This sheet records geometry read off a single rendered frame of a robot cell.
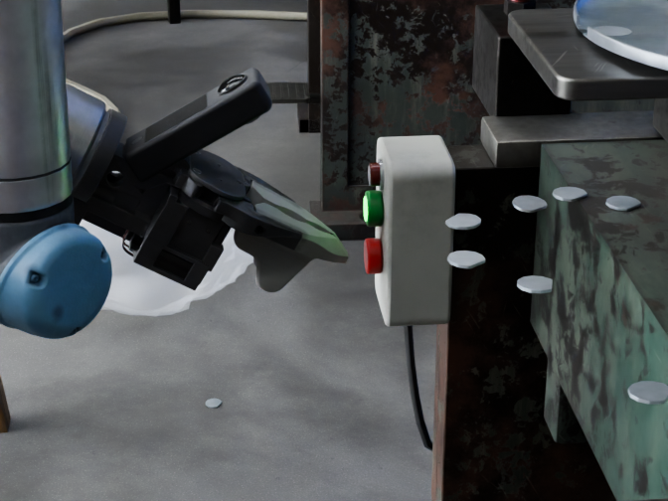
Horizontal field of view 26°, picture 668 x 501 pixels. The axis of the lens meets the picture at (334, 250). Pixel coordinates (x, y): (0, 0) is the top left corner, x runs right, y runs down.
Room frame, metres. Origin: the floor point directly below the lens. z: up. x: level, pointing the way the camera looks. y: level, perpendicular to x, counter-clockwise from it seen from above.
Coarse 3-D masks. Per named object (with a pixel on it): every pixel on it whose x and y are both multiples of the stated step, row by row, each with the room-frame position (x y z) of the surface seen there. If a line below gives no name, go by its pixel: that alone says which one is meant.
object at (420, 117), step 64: (320, 0) 2.34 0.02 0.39; (384, 0) 2.32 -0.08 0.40; (448, 0) 2.33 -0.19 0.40; (576, 0) 2.34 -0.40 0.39; (320, 64) 2.35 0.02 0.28; (384, 64) 2.32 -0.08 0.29; (448, 64) 2.33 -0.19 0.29; (320, 128) 2.79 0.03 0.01; (384, 128) 2.32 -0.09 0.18; (448, 128) 2.33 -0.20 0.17
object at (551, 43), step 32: (512, 32) 0.83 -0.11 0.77; (544, 32) 0.81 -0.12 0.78; (576, 32) 0.81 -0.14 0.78; (544, 64) 0.75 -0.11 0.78; (576, 64) 0.74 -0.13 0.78; (608, 64) 0.74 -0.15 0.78; (640, 64) 0.74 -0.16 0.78; (576, 96) 0.72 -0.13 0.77; (608, 96) 0.72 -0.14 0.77; (640, 96) 0.72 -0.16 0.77
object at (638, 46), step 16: (592, 0) 0.87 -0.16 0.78; (608, 0) 0.87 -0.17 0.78; (624, 0) 0.87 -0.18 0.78; (640, 0) 0.87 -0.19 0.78; (656, 0) 0.87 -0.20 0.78; (576, 16) 0.81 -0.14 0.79; (592, 16) 0.83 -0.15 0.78; (608, 16) 0.83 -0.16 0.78; (624, 16) 0.83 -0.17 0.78; (640, 16) 0.83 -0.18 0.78; (656, 16) 0.83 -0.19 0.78; (592, 32) 0.77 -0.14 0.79; (640, 32) 0.79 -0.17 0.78; (656, 32) 0.79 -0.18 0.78; (608, 48) 0.75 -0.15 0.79; (624, 48) 0.74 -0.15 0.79; (640, 48) 0.75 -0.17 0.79; (656, 48) 0.75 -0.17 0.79; (656, 64) 0.72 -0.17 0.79
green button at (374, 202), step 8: (368, 192) 1.02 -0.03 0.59; (376, 192) 1.02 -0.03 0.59; (368, 200) 1.01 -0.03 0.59; (376, 200) 1.01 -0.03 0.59; (368, 208) 1.01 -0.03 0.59; (376, 208) 1.01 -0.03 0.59; (368, 216) 1.01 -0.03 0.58; (376, 216) 1.01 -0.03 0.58; (368, 224) 1.01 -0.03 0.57; (376, 224) 1.01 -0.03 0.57
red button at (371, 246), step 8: (368, 240) 1.02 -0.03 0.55; (376, 240) 1.02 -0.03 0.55; (368, 248) 1.01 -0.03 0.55; (376, 248) 1.01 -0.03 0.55; (368, 256) 1.01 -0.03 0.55; (376, 256) 1.01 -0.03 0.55; (368, 264) 1.01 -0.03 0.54; (376, 264) 1.01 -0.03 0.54; (368, 272) 1.01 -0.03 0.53; (376, 272) 1.01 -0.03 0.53
